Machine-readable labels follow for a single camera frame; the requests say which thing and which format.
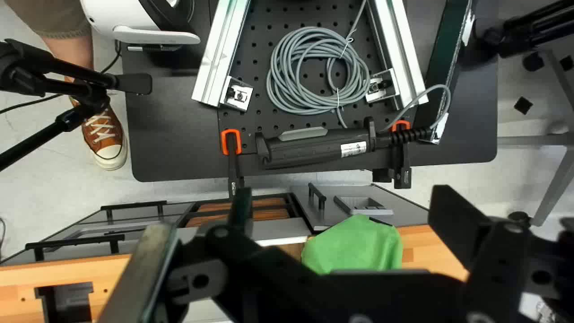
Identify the brown sneaker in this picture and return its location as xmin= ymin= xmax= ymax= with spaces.
xmin=80 ymin=105 xmax=128 ymax=173

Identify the aluminium profile rail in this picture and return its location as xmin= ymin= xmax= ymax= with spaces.
xmin=363 ymin=0 xmax=430 ymax=112
xmin=189 ymin=0 xmax=256 ymax=114

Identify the thin grey cable loop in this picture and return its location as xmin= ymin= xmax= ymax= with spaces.
xmin=390 ymin=83 xmax=453 ymax=144

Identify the coiled grey cable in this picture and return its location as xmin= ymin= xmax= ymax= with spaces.
xmin=263 ymin=0 xmax=374 ymax=130

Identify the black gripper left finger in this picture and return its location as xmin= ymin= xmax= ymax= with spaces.
xmin=96 ymin=221 xmax=327 ymax=323

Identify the grey metal table leg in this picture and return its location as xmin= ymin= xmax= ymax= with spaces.
xmin=494 ymin=47 xmax=574 ymax=228

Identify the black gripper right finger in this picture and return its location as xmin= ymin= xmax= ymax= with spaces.
xmin=426 ymin=184 xmax=574 ymax=323

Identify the orange-tipped black clamp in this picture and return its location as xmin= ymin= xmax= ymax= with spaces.
xmin=218 ymin=128 xmax=254 ymax=237

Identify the wooden countertop slab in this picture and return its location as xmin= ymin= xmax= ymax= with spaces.
xmin=0 ymin=221 xmax=471 ymax=323

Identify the black pegboard table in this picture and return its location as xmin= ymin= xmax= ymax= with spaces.
xmin=119 ymin=0 xmax=500 ymax=184

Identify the person leg in shorts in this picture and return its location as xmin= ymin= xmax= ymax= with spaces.
xmin=3 ymin=0 xmax=96 ymax=74

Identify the green cloth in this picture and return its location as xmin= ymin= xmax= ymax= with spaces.
xmin=299 ymin=214 xmax=405 ymax=277

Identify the black camera tripod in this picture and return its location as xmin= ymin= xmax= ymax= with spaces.
xmin=0 ymin=38 xmax=153 ymax=173
xmin=474 ymin=0 xmax=574 ymax=62

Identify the black bar clamp with label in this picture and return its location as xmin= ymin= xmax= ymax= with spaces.
xmin=254 ymin=117 xmax=442 ymax=191

